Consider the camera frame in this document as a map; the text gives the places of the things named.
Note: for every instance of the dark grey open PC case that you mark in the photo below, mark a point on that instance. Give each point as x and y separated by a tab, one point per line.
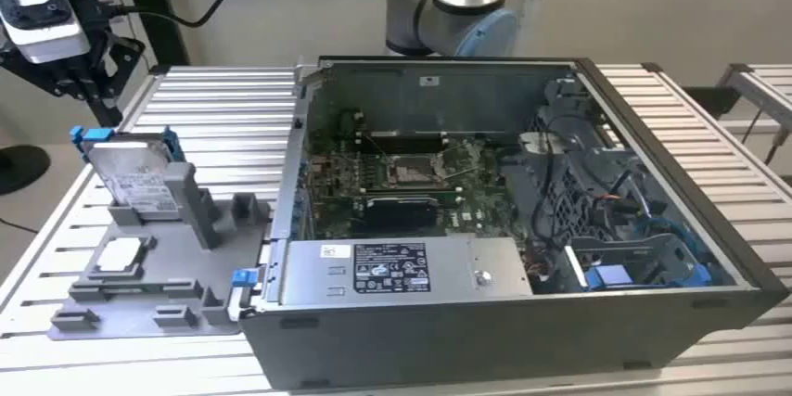
434	345

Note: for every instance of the black RAM slot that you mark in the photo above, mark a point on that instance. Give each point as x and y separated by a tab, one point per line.
409	190
406	137

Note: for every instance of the grey parts rack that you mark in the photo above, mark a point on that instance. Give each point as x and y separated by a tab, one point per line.
174	252

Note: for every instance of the black round stand base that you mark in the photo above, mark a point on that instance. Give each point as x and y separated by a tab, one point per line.
22	169

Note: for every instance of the green motherboard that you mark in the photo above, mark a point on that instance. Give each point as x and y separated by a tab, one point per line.
483	182

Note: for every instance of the silver power supply unit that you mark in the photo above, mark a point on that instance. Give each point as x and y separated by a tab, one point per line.
310	271

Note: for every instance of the thin metal locking lever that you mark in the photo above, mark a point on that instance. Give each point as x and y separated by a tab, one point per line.
379	145

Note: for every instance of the blue case latch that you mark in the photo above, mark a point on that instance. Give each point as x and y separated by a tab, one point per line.
243	277

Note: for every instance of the slatted metal side table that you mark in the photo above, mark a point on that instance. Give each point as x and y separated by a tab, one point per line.
774	78

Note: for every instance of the grey metal disk bay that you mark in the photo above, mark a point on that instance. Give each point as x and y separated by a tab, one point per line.
657	243

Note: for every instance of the CPU socket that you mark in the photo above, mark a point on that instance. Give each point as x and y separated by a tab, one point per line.
411	171

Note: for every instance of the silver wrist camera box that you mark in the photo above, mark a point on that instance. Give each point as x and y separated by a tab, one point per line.
43	39

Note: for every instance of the hard disk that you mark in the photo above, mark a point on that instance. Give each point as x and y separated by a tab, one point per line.
130	169

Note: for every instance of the blue plastic bay bracket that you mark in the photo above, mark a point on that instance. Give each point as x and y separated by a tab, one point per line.
610	275

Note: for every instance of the silver CPU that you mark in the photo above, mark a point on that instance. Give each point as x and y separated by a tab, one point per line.
121	254

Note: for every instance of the black graphics card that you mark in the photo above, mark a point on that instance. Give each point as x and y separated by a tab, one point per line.
399	217

